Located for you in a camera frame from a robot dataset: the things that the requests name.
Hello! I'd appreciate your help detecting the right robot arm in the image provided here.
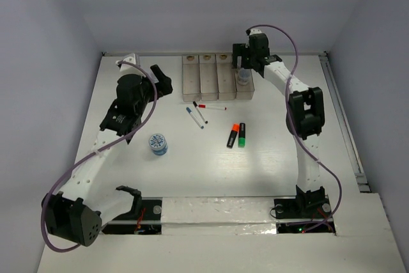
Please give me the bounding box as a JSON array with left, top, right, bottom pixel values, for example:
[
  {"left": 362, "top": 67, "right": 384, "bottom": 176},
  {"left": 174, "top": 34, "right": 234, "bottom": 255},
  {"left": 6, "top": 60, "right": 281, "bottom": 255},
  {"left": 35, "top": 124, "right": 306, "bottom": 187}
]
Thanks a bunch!
[{"left": 233, "top": 28, "right": 328, "bottom": 219}]

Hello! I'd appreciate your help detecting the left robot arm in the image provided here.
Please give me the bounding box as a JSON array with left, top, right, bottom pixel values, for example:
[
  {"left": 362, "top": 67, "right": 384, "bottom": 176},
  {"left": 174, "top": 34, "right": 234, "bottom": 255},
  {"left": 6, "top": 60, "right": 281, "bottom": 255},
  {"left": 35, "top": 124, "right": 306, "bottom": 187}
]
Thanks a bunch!
[{"left": 40, "top": 60, "right": 173, "bottom": 253}]

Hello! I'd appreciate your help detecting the blue capped white marker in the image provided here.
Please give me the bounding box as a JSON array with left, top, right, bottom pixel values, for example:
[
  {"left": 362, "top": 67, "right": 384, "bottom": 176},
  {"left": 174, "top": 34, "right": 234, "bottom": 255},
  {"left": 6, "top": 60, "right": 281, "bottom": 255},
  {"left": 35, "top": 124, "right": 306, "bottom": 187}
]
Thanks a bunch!
[{"left": 186, "top": 107, "right": 204, "bottom": 129}]

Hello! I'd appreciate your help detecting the red capped white marker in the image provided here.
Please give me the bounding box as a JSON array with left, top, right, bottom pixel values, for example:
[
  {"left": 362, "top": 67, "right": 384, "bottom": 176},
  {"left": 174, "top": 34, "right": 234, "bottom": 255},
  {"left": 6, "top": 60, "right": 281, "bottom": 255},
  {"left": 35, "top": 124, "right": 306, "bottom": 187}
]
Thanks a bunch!
[{"left": 197, "top": 104, "right": 227, "bottom": 111}]

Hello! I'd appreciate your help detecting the clear four-compartment organizer tray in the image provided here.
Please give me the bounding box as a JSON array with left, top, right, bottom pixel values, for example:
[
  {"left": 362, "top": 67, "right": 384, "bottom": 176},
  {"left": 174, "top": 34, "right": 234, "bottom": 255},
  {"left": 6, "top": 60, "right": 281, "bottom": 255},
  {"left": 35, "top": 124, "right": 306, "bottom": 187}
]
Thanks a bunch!
[{"left": 181, "top": 53, "right": 255, "bottom": 102}]

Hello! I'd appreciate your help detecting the blue cleaning gel jar front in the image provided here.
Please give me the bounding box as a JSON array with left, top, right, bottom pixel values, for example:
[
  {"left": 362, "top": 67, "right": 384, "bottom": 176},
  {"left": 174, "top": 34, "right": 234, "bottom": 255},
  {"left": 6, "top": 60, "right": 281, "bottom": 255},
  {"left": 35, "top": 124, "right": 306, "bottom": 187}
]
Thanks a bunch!
[{"left": 148, "top": 134, "right": 168, "bottom": 156}]

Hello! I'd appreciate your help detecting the black capped white marker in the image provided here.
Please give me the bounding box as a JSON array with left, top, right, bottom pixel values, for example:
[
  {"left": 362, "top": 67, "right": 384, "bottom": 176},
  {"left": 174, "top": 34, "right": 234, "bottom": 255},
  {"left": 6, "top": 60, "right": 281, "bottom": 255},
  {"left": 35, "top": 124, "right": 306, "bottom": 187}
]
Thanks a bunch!
[{"left": 193, "top": 101, "right": 208, "bottom": 124}]

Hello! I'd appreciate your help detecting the green highlighter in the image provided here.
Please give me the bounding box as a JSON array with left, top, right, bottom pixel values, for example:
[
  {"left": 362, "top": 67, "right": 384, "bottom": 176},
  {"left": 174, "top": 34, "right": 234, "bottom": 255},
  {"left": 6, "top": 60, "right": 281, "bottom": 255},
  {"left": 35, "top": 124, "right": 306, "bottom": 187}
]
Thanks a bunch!
[{"left": 238, "top": 123, "right": 246, "bottom": 148}]

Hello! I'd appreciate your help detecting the orange highlighter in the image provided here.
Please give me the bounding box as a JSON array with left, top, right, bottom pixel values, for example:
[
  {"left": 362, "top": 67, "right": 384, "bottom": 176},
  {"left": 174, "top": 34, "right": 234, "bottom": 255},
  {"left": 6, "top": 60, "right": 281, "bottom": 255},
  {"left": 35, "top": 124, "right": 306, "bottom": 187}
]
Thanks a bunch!
[{"left": 226, "top": 123, "right": 240, "bottom": 149}]

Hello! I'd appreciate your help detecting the white foam front board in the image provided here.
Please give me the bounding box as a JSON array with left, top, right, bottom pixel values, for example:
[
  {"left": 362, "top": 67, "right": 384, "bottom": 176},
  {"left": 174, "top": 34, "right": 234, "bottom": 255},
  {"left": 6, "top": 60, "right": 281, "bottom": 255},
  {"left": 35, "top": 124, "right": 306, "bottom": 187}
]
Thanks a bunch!
[{"left": 39, "top": 194, "right": 405, "bottom": 272}]

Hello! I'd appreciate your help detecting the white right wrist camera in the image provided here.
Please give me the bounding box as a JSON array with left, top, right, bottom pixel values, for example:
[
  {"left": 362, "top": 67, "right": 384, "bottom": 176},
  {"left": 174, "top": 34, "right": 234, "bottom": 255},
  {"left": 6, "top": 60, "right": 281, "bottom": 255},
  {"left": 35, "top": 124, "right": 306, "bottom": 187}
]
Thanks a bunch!
[{"left": 245, "top": 27, "right": 263, "bottom": 36}]

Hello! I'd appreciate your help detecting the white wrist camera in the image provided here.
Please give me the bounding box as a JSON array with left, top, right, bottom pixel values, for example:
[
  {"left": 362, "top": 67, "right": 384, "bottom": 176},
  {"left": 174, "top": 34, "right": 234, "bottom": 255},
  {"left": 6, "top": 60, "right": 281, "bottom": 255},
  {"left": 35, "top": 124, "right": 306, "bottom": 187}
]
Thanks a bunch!
[
  {"left": 116, "top": 53, "right": 139, "bottom": 74},
  {"left": 245, "top": 27, "right": 263, "bottom": 36}
]

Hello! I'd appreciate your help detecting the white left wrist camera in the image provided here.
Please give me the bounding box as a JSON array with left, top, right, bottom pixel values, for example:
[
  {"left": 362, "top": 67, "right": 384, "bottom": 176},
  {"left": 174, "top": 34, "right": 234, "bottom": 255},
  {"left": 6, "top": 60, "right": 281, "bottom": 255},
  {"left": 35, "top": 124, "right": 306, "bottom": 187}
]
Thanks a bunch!
[{"left": 116, "top": 53, "right": 139, "bottom": 74}]

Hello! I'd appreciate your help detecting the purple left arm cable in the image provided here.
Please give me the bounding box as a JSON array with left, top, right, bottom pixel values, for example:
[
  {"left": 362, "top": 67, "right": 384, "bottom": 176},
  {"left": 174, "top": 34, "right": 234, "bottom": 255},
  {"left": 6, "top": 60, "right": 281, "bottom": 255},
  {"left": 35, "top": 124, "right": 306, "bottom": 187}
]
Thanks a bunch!
[{"left": 40, "top": 63, "right": 158, "bottom": 253}]

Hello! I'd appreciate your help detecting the metal rail right side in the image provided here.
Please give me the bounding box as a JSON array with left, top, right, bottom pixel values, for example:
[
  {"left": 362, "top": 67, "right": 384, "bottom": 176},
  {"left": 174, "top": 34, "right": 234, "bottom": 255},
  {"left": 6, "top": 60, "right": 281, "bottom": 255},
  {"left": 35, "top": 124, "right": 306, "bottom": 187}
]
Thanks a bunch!
[{"left": 319, "top": 52, "right": 372, "bottom": 193}]

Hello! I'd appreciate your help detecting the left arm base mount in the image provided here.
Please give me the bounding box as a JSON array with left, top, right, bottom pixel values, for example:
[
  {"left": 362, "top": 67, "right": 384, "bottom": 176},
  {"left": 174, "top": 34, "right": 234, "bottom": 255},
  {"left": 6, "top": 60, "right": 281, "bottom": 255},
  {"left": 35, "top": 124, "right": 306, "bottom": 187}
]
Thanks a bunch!
[{"left": 103, "top": 198, "right": 162, "bottom": 235}]

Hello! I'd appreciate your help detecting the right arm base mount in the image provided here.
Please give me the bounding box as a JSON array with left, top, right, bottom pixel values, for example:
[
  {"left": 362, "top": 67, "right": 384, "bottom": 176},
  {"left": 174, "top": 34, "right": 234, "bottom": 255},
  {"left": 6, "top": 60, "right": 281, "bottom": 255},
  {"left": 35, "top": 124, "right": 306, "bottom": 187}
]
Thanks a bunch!
[{"left": 269, "top": 198, "right": 336, "bottom": 234}]

